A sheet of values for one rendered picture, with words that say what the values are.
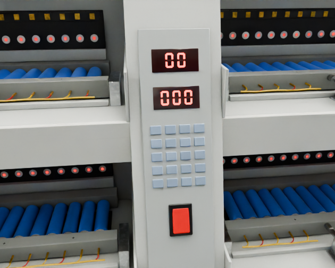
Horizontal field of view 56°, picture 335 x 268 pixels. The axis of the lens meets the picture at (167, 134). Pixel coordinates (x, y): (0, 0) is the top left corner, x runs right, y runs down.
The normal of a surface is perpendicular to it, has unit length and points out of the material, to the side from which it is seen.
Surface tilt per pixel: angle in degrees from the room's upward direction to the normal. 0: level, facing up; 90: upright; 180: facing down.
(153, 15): 90
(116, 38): 90
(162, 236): 90
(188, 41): 90
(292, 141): 108
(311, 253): 18
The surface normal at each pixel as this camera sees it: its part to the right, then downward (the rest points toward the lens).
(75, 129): 0.11, 0.41
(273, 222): 0.00, -0.91
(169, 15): 0.11, 0.11
